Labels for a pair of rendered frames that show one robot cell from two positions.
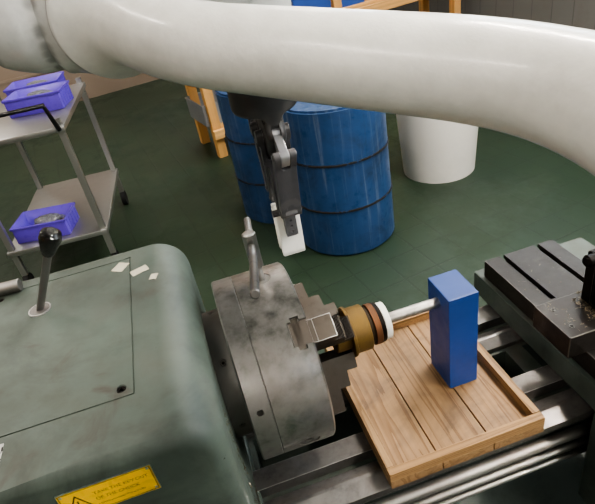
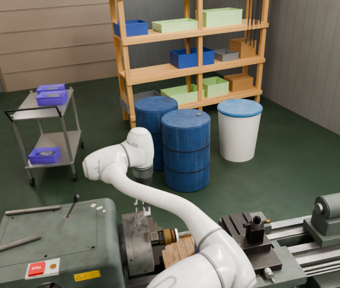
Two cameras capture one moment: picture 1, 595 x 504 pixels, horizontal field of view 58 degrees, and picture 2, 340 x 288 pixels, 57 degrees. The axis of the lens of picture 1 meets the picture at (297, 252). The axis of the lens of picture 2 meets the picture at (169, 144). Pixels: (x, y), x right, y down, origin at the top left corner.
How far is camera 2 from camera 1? 0.81 m
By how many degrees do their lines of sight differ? 5
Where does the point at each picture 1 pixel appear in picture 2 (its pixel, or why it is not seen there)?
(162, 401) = (104, 252)
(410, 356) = (187, 248)
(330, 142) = (182, 141)
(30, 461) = (68, 264)
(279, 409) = (136, 259)
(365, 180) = (196, 159)
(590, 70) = (187, 213)
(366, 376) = (171, 252)
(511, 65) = (177, 208)
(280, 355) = (139, 243)
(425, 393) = not seen: hidden behind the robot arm
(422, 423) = not seen: hidden behind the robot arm
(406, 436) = not seen: hidden behind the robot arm
